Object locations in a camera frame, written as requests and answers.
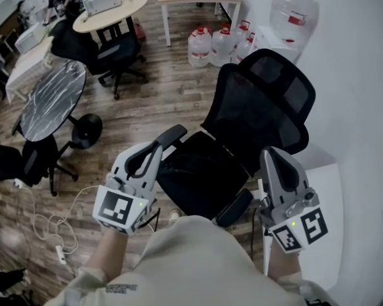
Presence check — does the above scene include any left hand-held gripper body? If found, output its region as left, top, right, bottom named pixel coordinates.
left=91, top=170, right=158, bottom=236

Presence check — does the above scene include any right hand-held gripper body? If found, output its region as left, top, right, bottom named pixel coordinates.
left=257, top=187, right=329, bottom=255

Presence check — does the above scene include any black mesh chair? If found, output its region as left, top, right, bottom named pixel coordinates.
left=154, top=47, right=317, bottom=228

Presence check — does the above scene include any person's left forearm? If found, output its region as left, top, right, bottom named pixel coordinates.
left=85, top=230, right=131, bottom=284

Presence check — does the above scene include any person's right forearm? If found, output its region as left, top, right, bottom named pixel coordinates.
left=266, top=242, right=303, bottom=282

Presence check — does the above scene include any black office chair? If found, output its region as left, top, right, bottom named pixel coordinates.
left=96, top=20, right=149, bottom=101
left=0, top=135, right=79, bottom=198
left=50, top=18, right=100, bottom=77

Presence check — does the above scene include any person's shoe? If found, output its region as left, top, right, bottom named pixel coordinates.
left=168, top=209, right=183, bottom=226

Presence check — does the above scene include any white power strip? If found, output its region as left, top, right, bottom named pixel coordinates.
left=54, top=244, right=68, bottom=265

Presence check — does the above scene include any round marble table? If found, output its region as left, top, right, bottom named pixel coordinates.
left=11, top=59, right=104, bottom=150

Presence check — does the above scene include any person's light shirt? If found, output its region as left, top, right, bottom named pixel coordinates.
left=44, top=214, right=336, bottom=306

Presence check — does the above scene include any white water dispenser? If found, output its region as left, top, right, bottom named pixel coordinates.
left=253, top=25, right=303, bottom=65

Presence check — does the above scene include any black bag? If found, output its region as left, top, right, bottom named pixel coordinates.
left=0, top=254, right=27, bottom=296

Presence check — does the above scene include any white cloth covered table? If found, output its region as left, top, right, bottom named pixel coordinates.
left=4, top=36, right=56, bottom=105

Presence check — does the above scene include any red bag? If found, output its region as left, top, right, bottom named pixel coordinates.
left=133, top=17, right=147, bottom=43

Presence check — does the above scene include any round wooden table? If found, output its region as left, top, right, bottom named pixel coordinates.
left=72, top=0, right=149, bottom=34

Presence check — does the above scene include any clear dispenser water bottle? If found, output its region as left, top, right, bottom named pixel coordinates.
left=269, top=0, right=320, bottom=43

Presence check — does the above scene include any black cable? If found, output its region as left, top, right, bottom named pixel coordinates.
left=146, top=207, right=162, bottom=233

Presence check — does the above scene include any white cable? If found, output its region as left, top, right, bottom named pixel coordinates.
left=18, top=184, right=100, bottom=255

